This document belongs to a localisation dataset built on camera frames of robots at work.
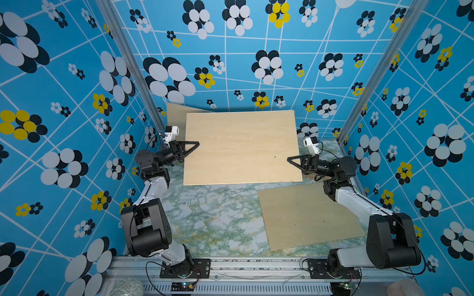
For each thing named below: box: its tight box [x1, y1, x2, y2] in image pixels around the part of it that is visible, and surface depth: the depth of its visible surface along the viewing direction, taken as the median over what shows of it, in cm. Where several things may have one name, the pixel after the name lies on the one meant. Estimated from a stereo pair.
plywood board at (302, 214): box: [257, 182, 366, 251], surface depth 88 cm
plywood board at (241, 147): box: [183, 110, 303, 186], surface depth 72 cm
